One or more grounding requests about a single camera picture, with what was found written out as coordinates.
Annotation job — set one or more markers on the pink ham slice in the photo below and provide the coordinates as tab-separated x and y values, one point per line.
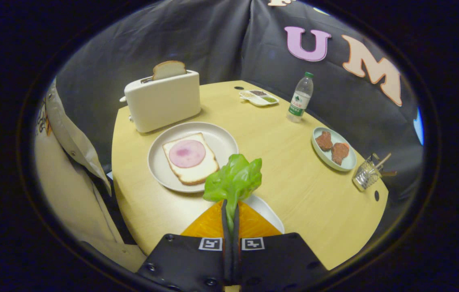
186	154

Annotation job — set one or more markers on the plain bread slice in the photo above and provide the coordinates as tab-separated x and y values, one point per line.
168	69

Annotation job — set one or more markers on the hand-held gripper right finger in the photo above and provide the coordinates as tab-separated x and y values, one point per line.
237	259

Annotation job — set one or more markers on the green lettuce leaf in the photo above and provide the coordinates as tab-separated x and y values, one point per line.
233	178

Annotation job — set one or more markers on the white condiment tray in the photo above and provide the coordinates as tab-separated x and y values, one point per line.
259	101

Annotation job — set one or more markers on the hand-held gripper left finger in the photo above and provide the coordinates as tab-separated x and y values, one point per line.
225	259

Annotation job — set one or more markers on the bread slice under ham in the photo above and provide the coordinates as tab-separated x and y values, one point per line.
201	170

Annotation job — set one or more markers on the clear plastic water bottle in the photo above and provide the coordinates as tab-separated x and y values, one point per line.
300	101

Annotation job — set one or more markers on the large round white plate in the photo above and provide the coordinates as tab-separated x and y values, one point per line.
217	140

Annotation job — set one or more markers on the light blue plate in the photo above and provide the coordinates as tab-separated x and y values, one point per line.
338	136

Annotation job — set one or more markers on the brown meat piece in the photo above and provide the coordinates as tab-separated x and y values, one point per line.
324	141
340	152

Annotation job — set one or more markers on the white toaster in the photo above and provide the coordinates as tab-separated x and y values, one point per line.
164	103

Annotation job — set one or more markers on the small white dish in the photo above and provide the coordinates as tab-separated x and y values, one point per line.
267	213

